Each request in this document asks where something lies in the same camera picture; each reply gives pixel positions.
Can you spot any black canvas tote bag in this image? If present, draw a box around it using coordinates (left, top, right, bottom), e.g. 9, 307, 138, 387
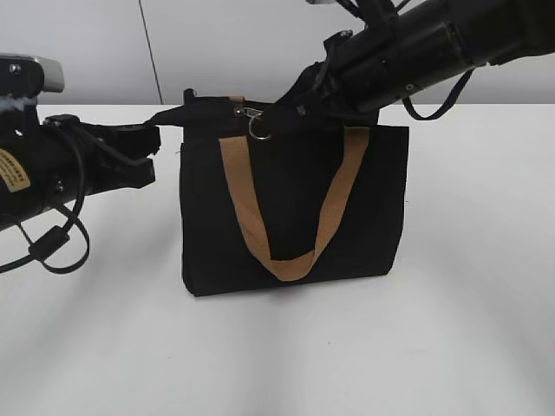
151, 91, 409, 296

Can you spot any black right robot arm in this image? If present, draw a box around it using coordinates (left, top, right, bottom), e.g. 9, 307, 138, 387
116, 1, 554, 188

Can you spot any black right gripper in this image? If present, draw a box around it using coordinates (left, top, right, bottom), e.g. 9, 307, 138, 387
259, 30, 380, 135

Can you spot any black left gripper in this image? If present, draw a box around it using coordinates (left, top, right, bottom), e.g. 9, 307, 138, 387
42, 114, 160, 195

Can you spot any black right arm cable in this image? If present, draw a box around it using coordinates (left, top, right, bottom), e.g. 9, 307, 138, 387
402, 68, 476, 121

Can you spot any silver zipper pull ring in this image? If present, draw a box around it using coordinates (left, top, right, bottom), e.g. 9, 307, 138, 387
233, 105, 273, 142

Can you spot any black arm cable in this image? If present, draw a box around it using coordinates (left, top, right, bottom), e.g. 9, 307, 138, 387
402, 68, 476, 121
0, 123, 90, 275

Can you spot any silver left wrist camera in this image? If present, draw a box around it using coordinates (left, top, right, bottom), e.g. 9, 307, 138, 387
1, 53, 65, 99

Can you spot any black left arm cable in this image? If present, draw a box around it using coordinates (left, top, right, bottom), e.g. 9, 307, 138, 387
0, 123, 90, 275

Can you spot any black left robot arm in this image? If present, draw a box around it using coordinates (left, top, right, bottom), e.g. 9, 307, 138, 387
1, 105, 161, 229

